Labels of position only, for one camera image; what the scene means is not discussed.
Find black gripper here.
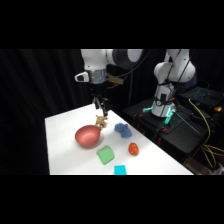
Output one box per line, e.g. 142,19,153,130
90,82,110,118

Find red ball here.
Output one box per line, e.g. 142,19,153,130
128,142,140,157

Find pink bowl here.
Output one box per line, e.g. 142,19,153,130
74,124,102,149

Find tiger striped plush toy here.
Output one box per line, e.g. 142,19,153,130
94,114,110,130

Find blue plush toy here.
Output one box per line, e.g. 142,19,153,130
114,122,133,139

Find green cube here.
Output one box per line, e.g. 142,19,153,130
96,145,116,166

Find teal block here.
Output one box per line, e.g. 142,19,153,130
113,164,127,176

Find green base light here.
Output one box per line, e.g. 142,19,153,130
143,99,176,126

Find black robot stand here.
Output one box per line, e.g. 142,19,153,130
122,97,224,165

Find black laptop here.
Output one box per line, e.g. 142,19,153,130
179,85,224,109

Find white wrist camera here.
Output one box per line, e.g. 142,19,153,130
74,71,90,83

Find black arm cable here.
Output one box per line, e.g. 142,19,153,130
117,49,152,80

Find yellow cable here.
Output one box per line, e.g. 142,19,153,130
187,98,224,169

